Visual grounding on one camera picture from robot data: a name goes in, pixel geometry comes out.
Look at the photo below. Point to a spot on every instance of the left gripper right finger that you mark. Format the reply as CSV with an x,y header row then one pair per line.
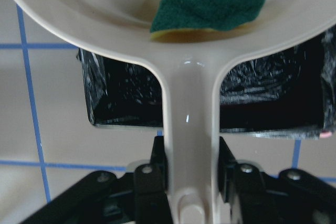
x,y
295,196

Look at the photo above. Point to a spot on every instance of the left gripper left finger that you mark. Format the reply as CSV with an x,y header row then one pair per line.
x,y
138,196

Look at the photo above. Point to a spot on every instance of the green yellow sponge piece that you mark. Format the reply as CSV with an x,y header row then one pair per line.
x,y
208,15

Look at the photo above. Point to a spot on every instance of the beige plastic dustpan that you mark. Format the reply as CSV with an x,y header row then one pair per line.
x,y
190,68

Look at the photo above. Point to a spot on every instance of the pink bin with black bag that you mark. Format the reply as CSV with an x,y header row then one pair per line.
x,y
290,94

